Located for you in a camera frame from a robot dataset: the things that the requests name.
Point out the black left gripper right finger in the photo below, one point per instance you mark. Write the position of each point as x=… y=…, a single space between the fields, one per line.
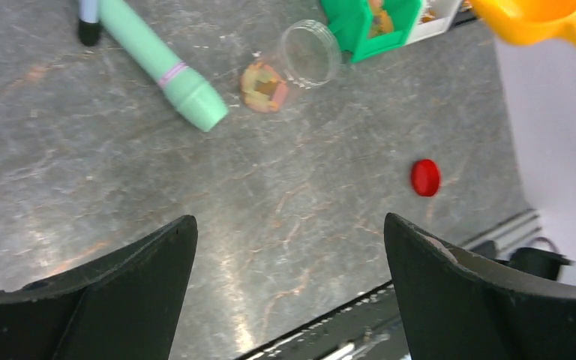
x=456 y=304

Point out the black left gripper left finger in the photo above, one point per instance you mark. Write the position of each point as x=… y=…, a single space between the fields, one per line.
x=124 y=305

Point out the yellow plastic scoop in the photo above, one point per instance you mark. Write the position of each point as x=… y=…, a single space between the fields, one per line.
x=529 y=22

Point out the red jar lid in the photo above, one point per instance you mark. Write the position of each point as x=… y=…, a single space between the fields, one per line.
x=425 y=177

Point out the mint green tube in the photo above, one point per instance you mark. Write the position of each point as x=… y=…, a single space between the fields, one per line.
x=190 y=93

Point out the white bin with lollipops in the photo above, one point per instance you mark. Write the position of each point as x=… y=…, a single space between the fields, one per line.
x=434 y=18

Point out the clear plastic jar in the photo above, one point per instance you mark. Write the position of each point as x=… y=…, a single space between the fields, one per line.
x=305 y=56

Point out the green plastic candy bin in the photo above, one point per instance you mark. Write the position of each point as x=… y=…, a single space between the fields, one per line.
x=351 y=22

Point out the light blue tripod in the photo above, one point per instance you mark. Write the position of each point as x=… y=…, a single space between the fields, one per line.
x=89 y=24

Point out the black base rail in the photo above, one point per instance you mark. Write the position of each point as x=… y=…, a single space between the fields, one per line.
x=367 y=327

